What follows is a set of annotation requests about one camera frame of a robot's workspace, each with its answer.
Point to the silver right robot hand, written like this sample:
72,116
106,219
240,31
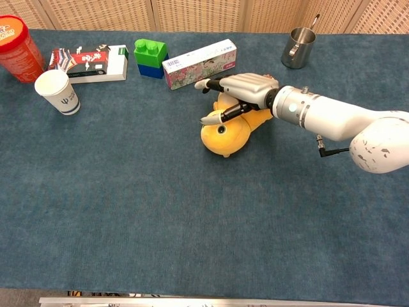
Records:
249,86

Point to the yellow plush toy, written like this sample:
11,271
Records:
230,134

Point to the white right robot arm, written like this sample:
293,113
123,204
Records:
335,118

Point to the blue plastic building block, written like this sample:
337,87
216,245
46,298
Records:
151,71

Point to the green plastic building block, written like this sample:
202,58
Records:
150,52

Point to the floral pink white box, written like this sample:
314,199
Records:
201,64

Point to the stainless steel pitcher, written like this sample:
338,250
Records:
297,49

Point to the woven rattan folding screen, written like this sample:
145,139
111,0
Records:
204,14

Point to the blue felt table cloth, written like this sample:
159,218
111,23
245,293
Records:
179,198

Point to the red black white box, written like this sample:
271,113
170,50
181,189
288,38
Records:
92,62

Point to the white paper cup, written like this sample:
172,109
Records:
59,91

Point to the red cylindrical snack canister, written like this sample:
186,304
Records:
20,56

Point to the silver metal rail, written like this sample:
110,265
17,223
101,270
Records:
204,302

